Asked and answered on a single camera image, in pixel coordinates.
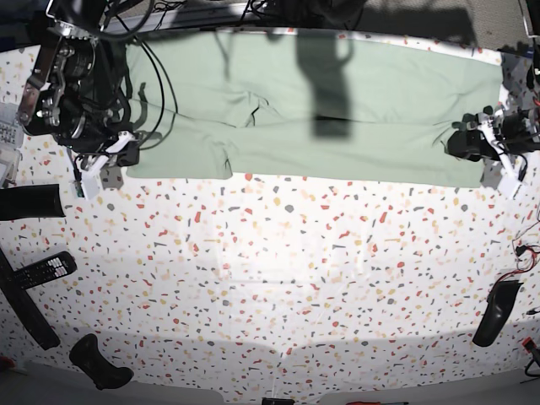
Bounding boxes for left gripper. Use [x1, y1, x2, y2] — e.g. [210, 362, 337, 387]
[445, 105, 539, 181]

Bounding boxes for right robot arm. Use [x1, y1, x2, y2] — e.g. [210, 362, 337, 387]
[17, 1, 139, 169]

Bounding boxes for black TV remote control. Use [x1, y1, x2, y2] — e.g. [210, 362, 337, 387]
[13, 251, 78, 289]

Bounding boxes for black curved handle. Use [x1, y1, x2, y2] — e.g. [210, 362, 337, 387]
[472, 280, 522, 348]
[0, 184, 65, 221]

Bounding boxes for small black box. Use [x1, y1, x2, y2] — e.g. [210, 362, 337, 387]
[261, 397, 294, 405]

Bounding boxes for red and black wires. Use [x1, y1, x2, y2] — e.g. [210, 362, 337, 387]
[489, 202, 540, 296]

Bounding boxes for black game controller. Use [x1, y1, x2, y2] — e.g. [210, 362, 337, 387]
[69, 333, 134, 391]

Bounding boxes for long black bar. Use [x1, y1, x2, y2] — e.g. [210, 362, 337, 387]
[1, 252, 60, 350]

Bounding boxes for black curved handle right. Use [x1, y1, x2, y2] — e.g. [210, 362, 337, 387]
[472, 280, 522, 348]

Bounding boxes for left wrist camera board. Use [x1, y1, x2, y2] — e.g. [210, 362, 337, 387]
[497, 175, 523, 200]

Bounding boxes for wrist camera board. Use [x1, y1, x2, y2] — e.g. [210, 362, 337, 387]
[70, 170, 101, 201]
[497, 175, 523, 200]

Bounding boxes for black curved handle left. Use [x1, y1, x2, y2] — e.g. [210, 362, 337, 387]
[0, 184, 65, 221]

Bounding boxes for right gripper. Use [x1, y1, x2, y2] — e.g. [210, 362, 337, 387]
[50, 113, 140, 172]

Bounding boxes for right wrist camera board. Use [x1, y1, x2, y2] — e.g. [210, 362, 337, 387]
[70, 170, 101, 201]

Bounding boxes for light green T-shirt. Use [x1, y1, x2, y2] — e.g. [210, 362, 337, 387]
[125, 31, 503, 187]

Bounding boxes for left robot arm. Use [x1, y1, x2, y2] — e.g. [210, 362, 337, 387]
[445, 1, 539, 181]

